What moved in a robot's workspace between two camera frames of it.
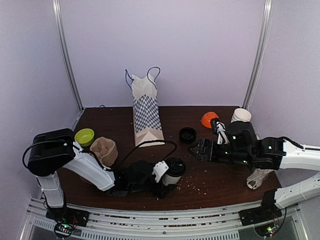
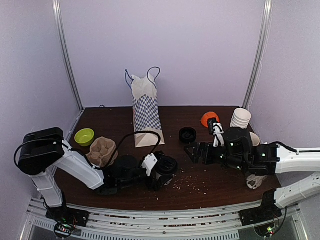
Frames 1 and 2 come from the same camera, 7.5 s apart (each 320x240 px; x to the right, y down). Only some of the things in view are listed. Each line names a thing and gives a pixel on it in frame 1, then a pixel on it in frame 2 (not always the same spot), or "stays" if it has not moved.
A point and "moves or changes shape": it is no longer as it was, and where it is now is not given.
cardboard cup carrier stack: (105, 149) stays
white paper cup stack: (241, 114) stays
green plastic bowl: (84, 137) stays
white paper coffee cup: (167, 179) moves or changes shape
